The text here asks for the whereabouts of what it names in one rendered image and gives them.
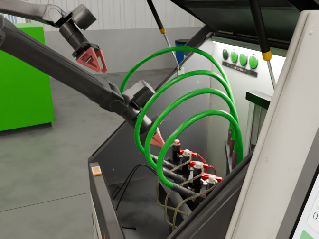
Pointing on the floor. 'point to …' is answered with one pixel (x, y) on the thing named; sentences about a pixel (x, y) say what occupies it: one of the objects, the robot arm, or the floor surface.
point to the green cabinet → (24, 91)
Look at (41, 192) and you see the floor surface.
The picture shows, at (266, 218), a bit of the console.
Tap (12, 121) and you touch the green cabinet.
